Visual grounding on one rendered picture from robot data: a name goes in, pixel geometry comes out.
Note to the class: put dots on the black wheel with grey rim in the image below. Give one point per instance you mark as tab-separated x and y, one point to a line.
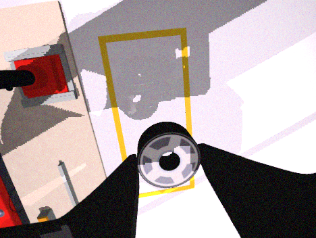
172	170

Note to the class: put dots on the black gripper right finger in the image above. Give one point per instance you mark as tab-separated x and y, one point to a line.
262	201

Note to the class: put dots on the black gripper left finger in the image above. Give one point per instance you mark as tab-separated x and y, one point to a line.
110	211

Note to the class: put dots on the yellow rectangular outline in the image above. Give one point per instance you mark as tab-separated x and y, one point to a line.
146	35

